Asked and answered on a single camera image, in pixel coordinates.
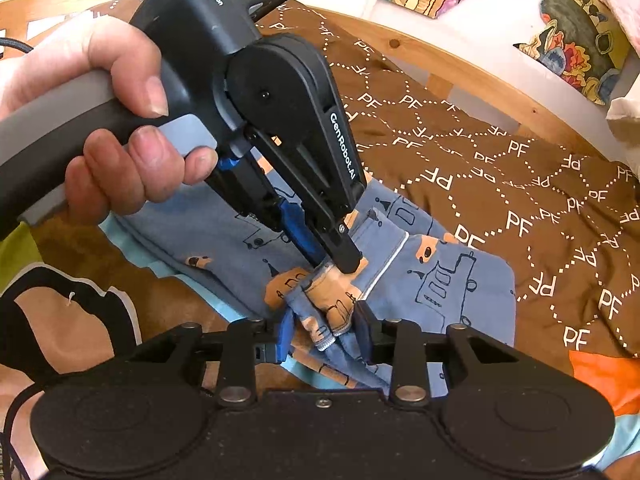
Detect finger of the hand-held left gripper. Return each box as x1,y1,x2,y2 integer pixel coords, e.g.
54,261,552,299
210,156,327,267
244,126,363,275

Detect colourful printed blanket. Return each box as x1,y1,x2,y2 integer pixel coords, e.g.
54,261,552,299
0,210,640,480

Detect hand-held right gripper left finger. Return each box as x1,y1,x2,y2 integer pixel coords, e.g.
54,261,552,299
127,309,301,409

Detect brown patterned blanket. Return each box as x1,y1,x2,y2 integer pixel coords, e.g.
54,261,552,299
85,0,640,361

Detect blue printed pants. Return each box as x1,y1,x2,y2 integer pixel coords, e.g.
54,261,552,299
107,157,516,396

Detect person's left hand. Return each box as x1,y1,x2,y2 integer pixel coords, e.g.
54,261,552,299
0,16,219,227

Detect black cable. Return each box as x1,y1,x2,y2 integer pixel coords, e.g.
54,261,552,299
0,30,36,57
0,384,47,480

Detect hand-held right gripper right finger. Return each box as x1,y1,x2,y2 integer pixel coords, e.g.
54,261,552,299
352,300,521,408

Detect wooden bed frame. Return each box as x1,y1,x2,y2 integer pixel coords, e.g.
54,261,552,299
0,0,621,166

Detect landscape wall poster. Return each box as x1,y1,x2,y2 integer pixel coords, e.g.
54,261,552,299
517,0,634,106

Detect pink cloth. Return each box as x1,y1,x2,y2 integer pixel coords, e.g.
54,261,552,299
597,0,640,52

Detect cream hanging garment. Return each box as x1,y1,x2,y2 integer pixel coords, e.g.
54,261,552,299
605,94,640,137

